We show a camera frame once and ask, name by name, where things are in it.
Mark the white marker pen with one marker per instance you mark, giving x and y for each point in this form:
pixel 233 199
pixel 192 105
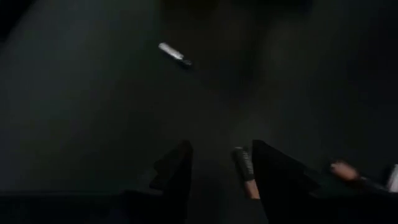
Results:
pixel 171 51

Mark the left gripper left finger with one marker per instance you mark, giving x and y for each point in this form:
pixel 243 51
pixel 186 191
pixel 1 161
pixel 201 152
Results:
pixel 175 174

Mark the silver battery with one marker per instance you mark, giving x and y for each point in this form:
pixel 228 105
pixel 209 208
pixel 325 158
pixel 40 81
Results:
pixel 393 180

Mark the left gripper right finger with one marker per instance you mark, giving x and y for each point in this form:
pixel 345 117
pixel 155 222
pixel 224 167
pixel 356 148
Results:
pixel 280 186

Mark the thin black copper battery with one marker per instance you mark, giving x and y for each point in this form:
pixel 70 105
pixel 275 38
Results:
pixel 245 168

